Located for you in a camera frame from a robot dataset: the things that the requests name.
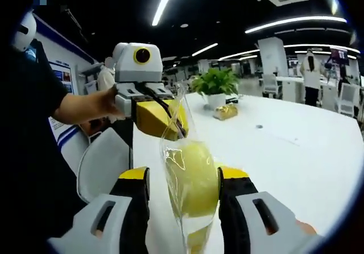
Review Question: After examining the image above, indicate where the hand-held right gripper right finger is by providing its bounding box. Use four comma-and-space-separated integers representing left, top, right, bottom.
217, 165, 324, 254

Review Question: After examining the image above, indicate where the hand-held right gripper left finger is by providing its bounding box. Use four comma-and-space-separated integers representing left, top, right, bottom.
47, 166, 151, 254

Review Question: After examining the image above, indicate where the bagged rectangular yellow silicone block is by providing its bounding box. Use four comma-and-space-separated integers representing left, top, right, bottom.
135, 96, 191, 141

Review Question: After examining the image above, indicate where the bagged round yellow silicone block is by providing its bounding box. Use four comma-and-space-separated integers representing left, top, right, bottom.
159, 85, 221, 254

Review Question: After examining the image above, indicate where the person's left hand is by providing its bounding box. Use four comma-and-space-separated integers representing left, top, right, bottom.
98, 88, 126, 120

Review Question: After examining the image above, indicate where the person's right hand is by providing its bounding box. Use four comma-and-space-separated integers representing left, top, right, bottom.
295, 219, 319, 236

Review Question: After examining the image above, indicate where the green potted plant white pot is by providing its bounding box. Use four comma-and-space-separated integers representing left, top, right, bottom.
189, 67, 242, 110

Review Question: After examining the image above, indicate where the white ceiling light strip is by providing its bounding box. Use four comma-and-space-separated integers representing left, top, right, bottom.
151, 0, 182, 27
244, 16, 348, 35
192, 43, 219, 57

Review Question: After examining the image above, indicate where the white mesh office chair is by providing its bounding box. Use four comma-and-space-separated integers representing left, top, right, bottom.
76, 127, 135, 204

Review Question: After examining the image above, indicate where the gold foil packet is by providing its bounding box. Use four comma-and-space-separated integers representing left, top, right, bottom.
214, 103, 239, 121

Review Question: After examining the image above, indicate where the person in black shirt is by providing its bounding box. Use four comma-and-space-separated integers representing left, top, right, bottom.
0, 36, 88, 239

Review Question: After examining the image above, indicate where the dark hanging display screen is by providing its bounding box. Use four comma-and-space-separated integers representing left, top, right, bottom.
329, 47, 349, 66

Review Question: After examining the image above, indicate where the blue white wall display board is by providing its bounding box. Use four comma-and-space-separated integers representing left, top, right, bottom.
35, 16, 96, 149

